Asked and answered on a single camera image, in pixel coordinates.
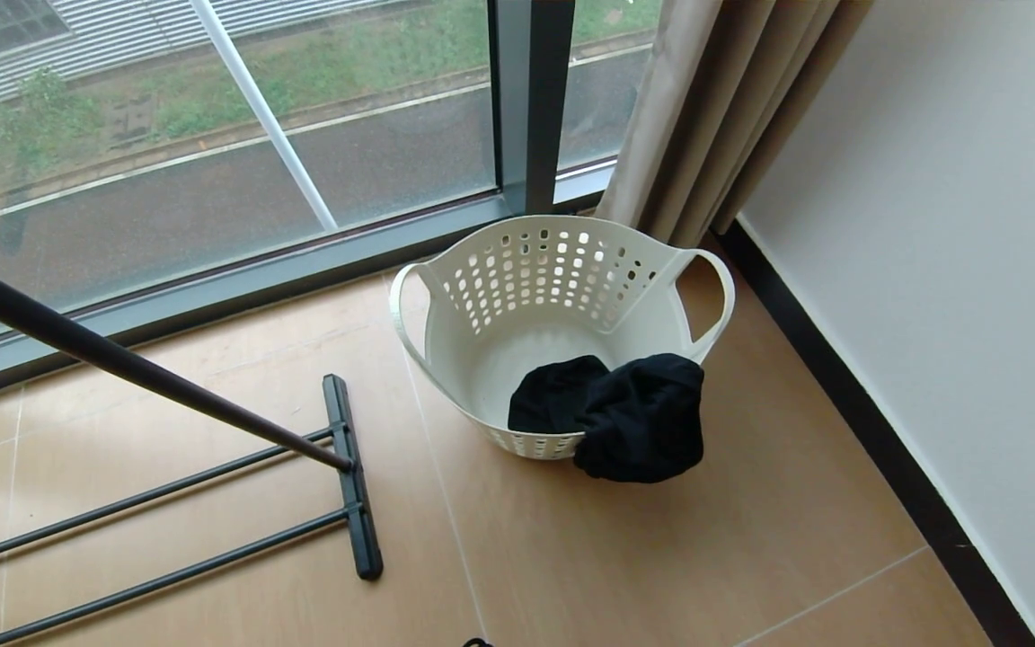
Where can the black garment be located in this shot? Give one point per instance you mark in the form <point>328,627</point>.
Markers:
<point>643,422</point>

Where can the white laundry basket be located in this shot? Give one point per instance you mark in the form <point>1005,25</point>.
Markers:
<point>553,261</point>

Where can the black clothes rack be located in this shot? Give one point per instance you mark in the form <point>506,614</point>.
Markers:
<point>122,359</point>

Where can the window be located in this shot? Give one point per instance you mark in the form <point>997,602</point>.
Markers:
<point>526,90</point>

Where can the beige curtain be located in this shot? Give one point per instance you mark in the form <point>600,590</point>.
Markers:
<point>715,117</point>

